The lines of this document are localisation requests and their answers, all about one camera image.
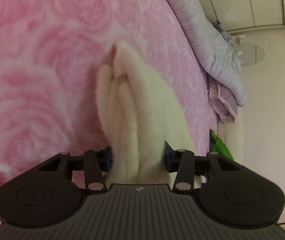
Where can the green knitted sweater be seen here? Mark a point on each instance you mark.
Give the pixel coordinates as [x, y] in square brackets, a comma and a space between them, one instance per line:
[218, 146]

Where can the lavender grey quilt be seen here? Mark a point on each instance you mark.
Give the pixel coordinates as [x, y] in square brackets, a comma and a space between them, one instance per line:
[215, 55]

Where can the cream white fleece garment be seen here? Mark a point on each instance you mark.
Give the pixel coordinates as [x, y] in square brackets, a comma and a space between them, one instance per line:
[139, 115]

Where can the pink rose pattern bedspread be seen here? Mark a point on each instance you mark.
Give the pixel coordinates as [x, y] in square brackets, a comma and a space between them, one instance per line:
[50, 51]

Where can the folded mauve pink cloth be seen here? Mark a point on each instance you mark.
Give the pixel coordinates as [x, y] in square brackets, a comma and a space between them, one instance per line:
[222, 101]

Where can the round white side table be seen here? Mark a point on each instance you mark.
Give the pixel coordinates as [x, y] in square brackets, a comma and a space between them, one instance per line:
[248, 54]

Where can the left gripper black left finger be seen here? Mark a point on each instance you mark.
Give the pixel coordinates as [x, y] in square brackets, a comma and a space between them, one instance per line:
[92, 164]

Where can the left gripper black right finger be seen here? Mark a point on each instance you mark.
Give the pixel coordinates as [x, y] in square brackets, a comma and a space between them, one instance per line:
[187, 166]

